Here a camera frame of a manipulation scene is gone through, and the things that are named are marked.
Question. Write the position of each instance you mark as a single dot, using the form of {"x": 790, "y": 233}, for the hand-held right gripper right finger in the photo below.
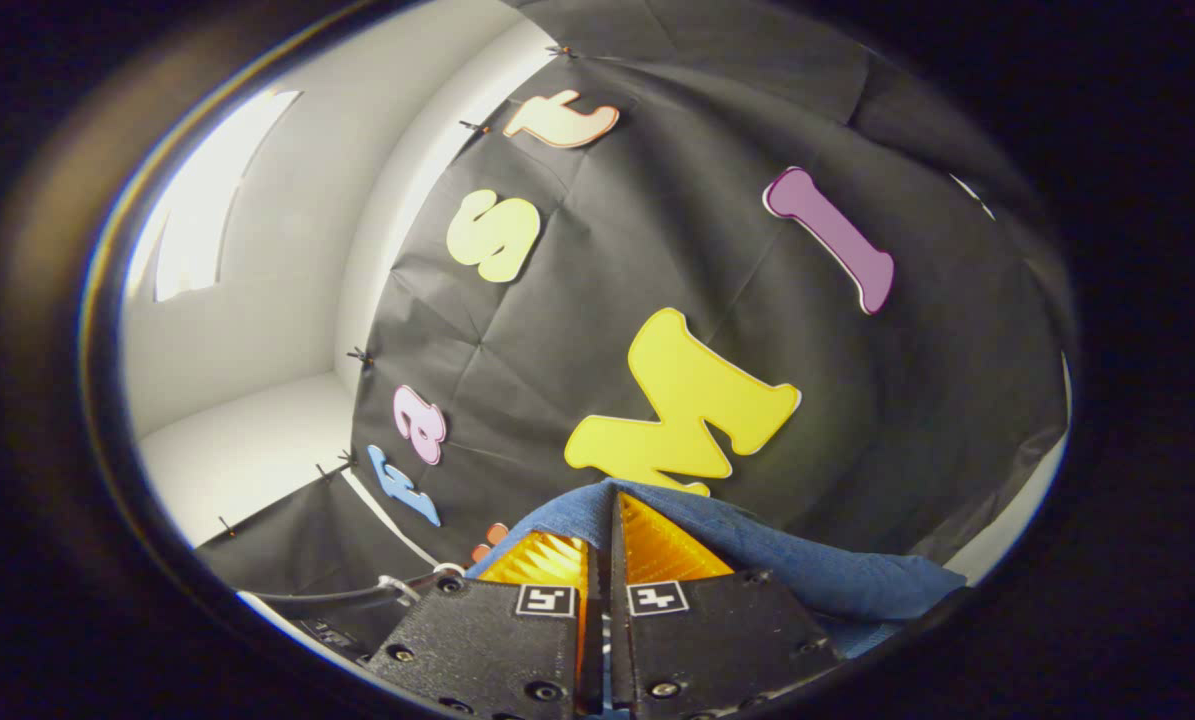
{"x": 620, "y": 655}

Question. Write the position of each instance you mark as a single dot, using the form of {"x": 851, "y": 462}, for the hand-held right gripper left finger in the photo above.
{"x": 594, "y": 650}

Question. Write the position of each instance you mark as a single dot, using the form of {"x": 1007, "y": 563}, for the blue jacket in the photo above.
{"x": 807, "y": 570}

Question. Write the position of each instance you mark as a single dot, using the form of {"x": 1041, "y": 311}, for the white plastic hanger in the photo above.
{"x": 397, "y": 585}

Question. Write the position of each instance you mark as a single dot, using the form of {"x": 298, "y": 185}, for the black clothes rack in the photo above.
{"x": 337, "y": 597}

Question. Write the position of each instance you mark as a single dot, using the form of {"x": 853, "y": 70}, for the black backdrop cloth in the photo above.
{"x": 657, "y": 200}

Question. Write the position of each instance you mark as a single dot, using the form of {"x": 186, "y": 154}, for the row of small backdrop clips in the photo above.
{"x": 474, "y": 126}

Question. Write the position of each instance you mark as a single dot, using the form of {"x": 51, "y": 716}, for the large ceiling light panel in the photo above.
{"x": 207, "y": 200}

